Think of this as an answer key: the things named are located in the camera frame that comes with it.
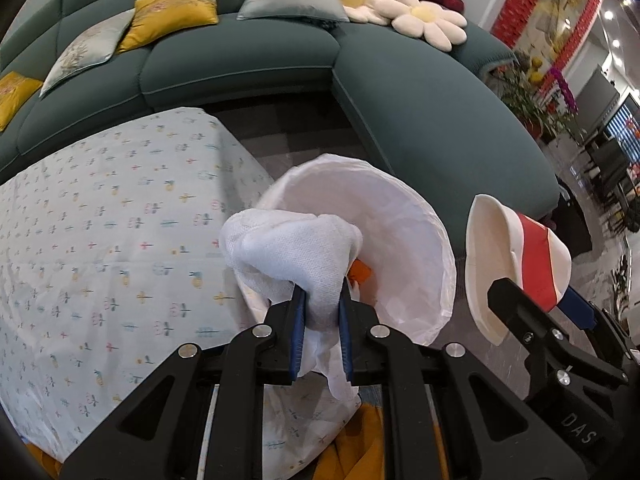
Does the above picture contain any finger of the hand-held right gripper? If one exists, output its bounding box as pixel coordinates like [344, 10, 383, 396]
[486, 277, 631, 391]
[557, 287, 640, 361]

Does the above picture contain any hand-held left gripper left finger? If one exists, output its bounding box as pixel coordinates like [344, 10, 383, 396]
[59, 285, 308, 480]

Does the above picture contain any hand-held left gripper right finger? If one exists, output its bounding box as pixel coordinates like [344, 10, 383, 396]
[337, 279, 588, 480]

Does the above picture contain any red white paper cup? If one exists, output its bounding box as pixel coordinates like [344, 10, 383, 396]
[465, 194, 572, 347]

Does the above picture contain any orange plastic bag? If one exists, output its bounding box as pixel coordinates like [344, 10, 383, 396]
[348, 260, 373, 286]

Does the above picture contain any white paper tissue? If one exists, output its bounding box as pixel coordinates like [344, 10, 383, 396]
[220, 209, 363, 401]

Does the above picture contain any white trash bag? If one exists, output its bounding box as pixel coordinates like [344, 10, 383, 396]
[235, 153, 457, 346]

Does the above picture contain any orange yellow cloth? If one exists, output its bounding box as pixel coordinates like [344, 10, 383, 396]
[22, 402, 451, 480]

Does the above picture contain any dark dining furniture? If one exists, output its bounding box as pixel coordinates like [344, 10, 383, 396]
[582, 135, 640, 233]

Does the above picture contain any green potted plant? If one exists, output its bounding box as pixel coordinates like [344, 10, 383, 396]
[492, 52, 586, 146]

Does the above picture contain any purple orchid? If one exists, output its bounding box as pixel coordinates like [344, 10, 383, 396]
[547, 65, 581, 117]

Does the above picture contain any floral printed tablecloth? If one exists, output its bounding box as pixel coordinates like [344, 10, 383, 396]
[0, 106, 363, 476]

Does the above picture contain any dark green sectional sofa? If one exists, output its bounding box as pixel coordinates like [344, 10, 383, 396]
[0, 0, 561, 241]

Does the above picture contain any yellow cushion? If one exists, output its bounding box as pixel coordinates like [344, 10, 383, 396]
[0, 71, 45, 133]
[116, 0, 222, 54]

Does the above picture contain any red patterned wall trim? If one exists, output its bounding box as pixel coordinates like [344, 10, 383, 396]
[492, 0, 606, 78]

